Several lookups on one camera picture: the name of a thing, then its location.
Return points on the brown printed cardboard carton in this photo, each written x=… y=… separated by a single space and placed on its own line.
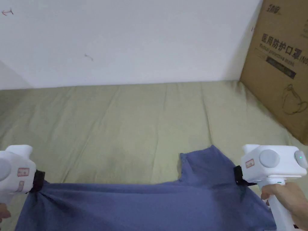
x=279 y=60

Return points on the dark blue shirt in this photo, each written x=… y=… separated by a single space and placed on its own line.
x=144 y=207

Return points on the person's left hand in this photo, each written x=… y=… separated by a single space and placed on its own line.
x=3 y=213

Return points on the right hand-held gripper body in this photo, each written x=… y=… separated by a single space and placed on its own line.
x=269 y=166

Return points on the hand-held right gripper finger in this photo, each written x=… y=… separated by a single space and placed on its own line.
x=249 y=184

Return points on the person's right hand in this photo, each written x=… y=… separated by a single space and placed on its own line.
x=288 y=202

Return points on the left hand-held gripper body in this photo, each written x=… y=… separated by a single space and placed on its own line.
x=14 y=168

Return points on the bed with pale green sheet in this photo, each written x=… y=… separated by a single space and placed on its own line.
x=120 y=125

